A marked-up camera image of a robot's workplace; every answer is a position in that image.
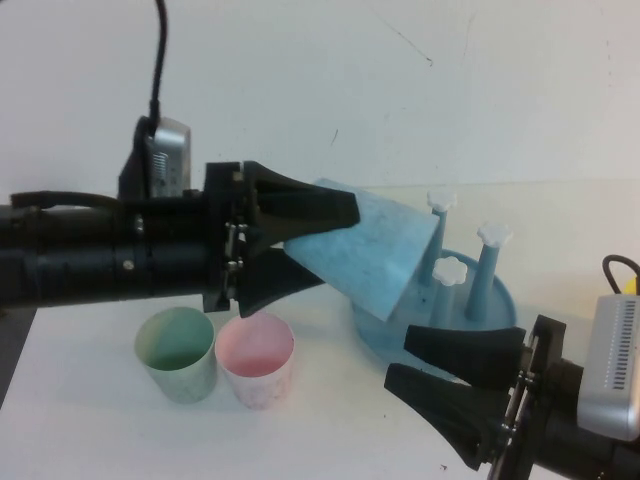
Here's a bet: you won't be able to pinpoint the light blue plastic cup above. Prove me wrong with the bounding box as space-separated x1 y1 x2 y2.
283 176 438 323

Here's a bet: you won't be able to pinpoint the black right camera cable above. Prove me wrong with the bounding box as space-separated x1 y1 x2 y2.
601 254 640 297

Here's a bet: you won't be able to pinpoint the pink plastic cup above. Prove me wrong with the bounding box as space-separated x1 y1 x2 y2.
214 312 297 412

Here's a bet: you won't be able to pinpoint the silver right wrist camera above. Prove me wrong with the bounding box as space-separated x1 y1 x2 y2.
576 293 640 443

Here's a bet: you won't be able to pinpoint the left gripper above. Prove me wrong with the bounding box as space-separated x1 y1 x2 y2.
201 160 363 319

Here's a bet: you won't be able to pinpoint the black camera cable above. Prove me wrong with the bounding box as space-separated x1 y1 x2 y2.
601 254 640 297
148 0 169 121

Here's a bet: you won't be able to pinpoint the blue cup stand white caps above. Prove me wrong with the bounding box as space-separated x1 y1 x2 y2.
348 189 520 384

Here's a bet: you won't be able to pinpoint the green plastic cup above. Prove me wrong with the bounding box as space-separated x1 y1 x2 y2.
133 306 218 406

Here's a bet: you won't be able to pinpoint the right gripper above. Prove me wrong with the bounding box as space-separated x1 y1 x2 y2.
383 313 585 480

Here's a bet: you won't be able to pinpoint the black left camera cable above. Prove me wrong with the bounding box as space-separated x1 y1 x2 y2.
148 0 169 121

